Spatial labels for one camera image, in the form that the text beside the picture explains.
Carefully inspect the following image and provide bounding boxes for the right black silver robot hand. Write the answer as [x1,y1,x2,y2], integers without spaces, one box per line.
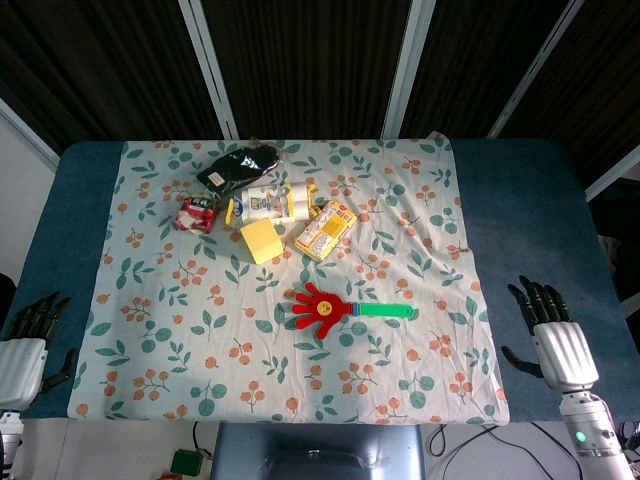
[501,275,600,392]

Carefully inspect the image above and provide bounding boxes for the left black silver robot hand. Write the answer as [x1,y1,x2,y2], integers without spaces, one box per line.
[0,291,79,407]

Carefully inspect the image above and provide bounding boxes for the red hand clapper green handle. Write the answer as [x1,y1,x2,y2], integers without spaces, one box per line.
[291,282,420,342]

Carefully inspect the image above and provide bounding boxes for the blue felt table cover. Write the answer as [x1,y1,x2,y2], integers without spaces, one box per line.
[0,138,632,424]

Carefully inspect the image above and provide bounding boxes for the green box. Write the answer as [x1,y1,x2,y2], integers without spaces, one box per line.
[169,448,204,476]

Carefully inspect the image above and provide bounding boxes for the floral leaf berry tablecloth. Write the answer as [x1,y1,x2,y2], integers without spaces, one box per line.
[67,133,511,426]

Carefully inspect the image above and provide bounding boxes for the red white snack packet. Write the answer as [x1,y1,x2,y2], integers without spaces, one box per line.
[172,193,221,235]

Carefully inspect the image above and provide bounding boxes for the grey robot chest base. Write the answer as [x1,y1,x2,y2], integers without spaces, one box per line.
[212,422,427,480]

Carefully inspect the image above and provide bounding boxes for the yellow printed cardboard box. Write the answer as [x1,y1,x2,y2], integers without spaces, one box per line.
[294,199,359,261]

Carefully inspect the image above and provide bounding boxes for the yellow sponge block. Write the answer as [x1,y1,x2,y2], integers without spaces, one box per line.
[239,219,285,265]

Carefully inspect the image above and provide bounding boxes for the white rolls yellow pack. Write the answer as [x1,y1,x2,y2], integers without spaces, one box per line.
[224,180,321,231]

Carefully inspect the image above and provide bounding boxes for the black sock package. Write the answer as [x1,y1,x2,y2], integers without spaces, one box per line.
[196,141,281,199]

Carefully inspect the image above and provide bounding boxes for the black floor cable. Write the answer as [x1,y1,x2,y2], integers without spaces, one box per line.
[191,422,215,460]
[427,423,585,480]

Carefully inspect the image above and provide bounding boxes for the white metal frame post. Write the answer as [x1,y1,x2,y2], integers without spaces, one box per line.
[584,144,640,201]
[487,0,586,139]
[382,0,436,139]
[0,97,61,174]
[178,0,240,140]

